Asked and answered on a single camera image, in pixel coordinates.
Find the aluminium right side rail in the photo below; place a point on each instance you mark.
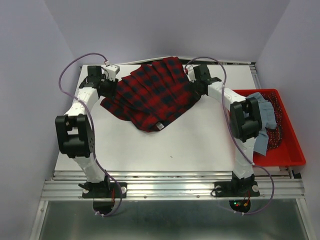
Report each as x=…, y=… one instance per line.
x=255, y=76

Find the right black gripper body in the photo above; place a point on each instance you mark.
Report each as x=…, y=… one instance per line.
x=194, y=85

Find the aluminium front rail frame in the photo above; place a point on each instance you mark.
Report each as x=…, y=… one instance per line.
x=170, y=185

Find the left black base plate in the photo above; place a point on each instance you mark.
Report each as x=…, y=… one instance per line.
x=102, y=190

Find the light blue denim skirt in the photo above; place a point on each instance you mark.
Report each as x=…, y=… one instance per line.
x=268, y=120

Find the red navy plaid skirt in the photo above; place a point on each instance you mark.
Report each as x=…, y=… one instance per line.
x=154, y=93

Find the dark red dotted skirt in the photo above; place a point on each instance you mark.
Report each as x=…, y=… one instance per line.
x=275, y=136

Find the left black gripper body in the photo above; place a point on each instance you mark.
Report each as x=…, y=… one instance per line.
x=109, y=87

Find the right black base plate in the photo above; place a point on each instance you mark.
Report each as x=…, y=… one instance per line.
x=233, y=189

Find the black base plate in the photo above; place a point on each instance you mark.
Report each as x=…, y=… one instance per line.
x=102, y=190
x=233, y=189

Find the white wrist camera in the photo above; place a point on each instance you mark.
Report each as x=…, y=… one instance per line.
x=111, y=71
x=190, y=73

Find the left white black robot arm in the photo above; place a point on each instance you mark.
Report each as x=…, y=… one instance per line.
x=75, y=133

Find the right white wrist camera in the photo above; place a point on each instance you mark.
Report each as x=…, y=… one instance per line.
x=190, y=73

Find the red plastic bin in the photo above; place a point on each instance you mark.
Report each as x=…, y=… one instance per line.
x=289, y=153

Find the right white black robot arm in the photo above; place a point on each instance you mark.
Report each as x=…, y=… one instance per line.
x=244, y=123

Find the white care label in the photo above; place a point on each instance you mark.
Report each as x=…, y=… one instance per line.
x=160, y=126

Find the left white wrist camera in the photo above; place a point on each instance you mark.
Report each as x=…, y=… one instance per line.
x=111, y=71

